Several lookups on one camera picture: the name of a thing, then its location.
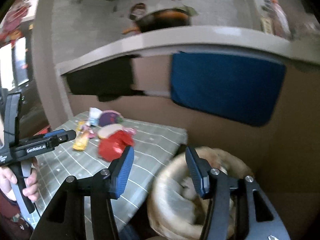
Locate yellow snack wrapper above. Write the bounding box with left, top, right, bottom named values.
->
left=72, top=121, right=95, bottom=151

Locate red plastic bag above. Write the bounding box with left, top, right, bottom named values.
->
left=98, top=130, right=134, bottom=162

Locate small pink candy wrapper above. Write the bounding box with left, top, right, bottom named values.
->
left=123, top=127, right=137, bottom=135

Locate beige lined trash bin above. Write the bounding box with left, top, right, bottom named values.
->
left=148, top=146, right=253, bottom=239

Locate grey kitchen countertop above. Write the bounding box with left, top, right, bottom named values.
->
left=55, top=25, right=319, bottom=75

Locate person's left hand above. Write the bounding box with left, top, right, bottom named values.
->
left=0, top=157, right=40, bottom=202

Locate brown cardboard panel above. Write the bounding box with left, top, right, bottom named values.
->
left=68, top=62, right=319, bottom=193

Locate yellow round sponge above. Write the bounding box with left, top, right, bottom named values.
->
left=97, top=124, right=123, bottom=139

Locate purple pink round sponge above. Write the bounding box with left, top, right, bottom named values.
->
left=98, top=110, right=123, bottom=127

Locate blue hanging cloth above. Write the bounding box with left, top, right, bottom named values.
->
left=170, top=52, right=286, bottom=127

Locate pink bottle on counter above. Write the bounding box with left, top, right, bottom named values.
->
left=271, top=0, right=291, bottom=40

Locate black frying pan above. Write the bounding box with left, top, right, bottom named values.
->
left=122, top=8, right=191, bottom=35

